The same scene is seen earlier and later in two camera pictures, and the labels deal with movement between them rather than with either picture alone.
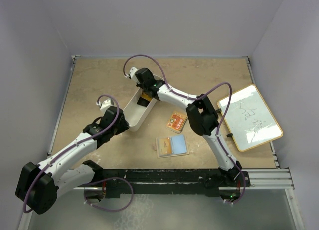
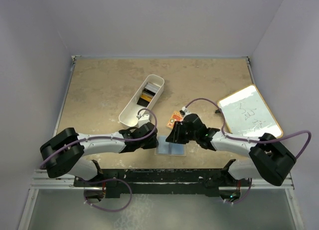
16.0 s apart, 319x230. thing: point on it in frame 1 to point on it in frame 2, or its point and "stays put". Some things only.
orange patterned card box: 177,122 stays put
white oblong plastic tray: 135,115 stays put
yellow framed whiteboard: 250,121 stays put
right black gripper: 140,86 to 175,136
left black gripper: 123,126 to 153,143
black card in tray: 142,102 stays put
